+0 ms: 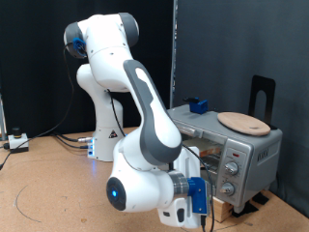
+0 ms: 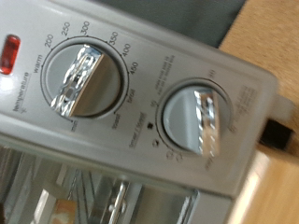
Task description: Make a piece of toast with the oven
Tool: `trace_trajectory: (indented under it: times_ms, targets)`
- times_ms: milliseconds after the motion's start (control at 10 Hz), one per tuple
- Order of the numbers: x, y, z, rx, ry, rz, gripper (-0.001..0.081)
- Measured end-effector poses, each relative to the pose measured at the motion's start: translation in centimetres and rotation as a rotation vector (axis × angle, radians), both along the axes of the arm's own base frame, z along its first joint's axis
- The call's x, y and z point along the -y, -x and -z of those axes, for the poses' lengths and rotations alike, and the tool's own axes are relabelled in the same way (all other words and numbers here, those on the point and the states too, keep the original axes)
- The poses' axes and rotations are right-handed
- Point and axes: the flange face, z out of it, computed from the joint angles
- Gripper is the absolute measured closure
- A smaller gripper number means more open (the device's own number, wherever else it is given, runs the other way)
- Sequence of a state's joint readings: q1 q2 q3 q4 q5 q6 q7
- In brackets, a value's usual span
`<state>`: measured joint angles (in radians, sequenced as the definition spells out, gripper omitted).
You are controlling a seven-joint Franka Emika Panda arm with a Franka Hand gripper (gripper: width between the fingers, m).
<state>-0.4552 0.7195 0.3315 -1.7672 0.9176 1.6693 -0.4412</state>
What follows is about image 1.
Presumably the black metal bookend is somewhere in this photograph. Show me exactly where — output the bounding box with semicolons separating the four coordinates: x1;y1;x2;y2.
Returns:
248;74;278;131

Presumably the silver toaster oven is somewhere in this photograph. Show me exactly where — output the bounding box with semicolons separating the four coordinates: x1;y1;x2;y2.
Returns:
166;103;284;214

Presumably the wooden slatted block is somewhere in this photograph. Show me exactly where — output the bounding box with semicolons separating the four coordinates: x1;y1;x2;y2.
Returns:
211;196;235;224

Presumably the round wooden cutting board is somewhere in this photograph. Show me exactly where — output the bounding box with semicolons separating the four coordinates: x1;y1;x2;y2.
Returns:
216;111;271;137

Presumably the blue cable clip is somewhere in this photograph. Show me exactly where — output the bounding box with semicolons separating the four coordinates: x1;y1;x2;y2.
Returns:
71;36;88;58

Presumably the grey metal frame post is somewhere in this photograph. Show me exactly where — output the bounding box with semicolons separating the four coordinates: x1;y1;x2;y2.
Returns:
0;93;7;141

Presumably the plain black base cable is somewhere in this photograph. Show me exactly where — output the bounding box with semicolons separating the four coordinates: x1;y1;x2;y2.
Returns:
53;134;91;150

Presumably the black foam pad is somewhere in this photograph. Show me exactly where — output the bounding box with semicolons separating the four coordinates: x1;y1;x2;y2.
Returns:
231;201;260;218
252;192;269;206

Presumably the white emergency stop button box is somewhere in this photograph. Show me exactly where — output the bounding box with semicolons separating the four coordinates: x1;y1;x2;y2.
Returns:
8;127;30;155

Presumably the vertical metal pole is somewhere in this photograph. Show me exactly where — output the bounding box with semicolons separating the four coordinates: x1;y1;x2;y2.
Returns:
169;0;179;109

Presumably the wrist camera blue mount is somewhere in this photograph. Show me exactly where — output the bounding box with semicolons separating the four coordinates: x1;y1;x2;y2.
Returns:
186;176;214;217

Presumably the long black camera cable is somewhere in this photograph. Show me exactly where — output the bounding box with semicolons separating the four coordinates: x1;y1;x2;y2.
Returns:
0;42;216;232

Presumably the silver oven knob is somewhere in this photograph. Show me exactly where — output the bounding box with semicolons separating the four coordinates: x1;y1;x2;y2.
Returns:
219;182;236;197
224;160;239;177

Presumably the small blue block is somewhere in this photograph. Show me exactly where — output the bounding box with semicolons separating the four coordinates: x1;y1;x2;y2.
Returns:
183;96;209;116

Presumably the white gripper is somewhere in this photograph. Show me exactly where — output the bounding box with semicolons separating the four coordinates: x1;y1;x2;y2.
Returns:
175;146;208;229

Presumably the metal wire oven rack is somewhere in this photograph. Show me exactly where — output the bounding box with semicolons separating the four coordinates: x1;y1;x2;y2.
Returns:
200;154;224;173

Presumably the black base cable silver connector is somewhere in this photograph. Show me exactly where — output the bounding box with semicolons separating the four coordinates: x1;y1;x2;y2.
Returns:
51;130;95;143

